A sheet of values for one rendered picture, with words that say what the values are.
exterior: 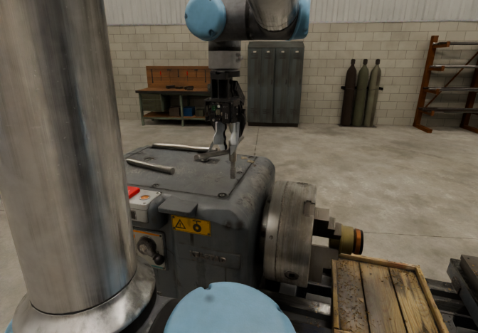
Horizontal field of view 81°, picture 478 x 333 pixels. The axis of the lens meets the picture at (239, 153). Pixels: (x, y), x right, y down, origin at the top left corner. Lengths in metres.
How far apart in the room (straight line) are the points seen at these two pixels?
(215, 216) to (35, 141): 0.54
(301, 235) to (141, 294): 0.56
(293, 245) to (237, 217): 0.18
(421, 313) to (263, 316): 0.85
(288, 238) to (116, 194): 0.61
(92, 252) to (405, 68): 7.92
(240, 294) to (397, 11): 7.85
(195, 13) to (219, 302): 0.45
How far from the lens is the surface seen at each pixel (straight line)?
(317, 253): 0.93
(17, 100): 0.21
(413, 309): 1.10
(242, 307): 0.29
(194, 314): 0.28
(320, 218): 0.82
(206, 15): 0.54
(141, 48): 8.06
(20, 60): 0.21
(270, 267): 0.84
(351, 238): 0.91
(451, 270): 1.31
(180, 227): 0.76
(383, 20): 7.88
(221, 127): 0.72
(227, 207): 0.71
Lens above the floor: 1.60
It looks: 19 degrees down
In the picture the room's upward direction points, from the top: straight up
